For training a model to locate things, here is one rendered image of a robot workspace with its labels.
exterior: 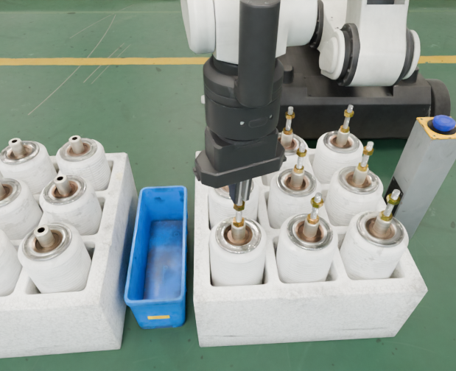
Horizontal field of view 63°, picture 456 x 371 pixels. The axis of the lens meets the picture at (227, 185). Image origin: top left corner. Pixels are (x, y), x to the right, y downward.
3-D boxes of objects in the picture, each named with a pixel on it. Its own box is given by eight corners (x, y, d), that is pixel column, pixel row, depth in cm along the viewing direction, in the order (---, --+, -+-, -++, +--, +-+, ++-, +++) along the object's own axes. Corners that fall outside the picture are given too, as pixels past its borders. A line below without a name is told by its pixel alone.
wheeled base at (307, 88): (244, 55, 159) (247, -32, 136) (365, 54, 159) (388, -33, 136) (254, 148, 113) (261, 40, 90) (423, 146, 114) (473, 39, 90)
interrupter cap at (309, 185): (323, 179, 70) (323, 177, 70) (306, 204, 66) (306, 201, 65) (287, 165, 73) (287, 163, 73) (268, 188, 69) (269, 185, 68)
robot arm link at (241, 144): (208, 202, 45) (203, 121, 37) (184, 156, 52) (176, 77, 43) (297, 176, 49) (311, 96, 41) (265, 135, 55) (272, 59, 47)
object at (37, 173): (34, 198, 92) (4, 140, 79) (74, 196, 92) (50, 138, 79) (22, 228, 85) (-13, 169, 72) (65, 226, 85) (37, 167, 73)
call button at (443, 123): (426, 123, 73) (430, 114, 72) (446, 122, 73) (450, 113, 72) (435, 135, 70) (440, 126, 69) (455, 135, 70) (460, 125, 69)
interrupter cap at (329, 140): (335, 158, 75) (336, 155, 75) (315, 137, 80) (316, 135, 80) (366, 149, 77) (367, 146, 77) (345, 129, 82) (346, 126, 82)
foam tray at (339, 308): (199, 202, 100) (195, 150, 88) (341, 196, 102) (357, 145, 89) (199, 347, 72) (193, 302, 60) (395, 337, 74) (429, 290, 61)
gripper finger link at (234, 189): (232, 191, 55) (233, 160, 51) (241, 206, 53) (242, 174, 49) (222, 194, 55) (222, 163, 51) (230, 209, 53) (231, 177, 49)
